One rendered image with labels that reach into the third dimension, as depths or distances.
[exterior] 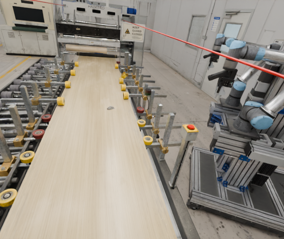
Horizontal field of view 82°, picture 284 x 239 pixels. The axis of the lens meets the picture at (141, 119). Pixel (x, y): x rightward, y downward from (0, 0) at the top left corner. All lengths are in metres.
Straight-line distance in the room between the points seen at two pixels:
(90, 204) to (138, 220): 0.25
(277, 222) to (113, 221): 1.69
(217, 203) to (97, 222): 1.37
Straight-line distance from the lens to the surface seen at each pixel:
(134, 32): 3.79
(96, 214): 0.94
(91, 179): 1.05
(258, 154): 1.56
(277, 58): 1.41
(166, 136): 1.29
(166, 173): 1.39
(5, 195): 1.11
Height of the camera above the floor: 1.72
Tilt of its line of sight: 32 degrees down
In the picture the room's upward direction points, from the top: 7 degrees clockwise
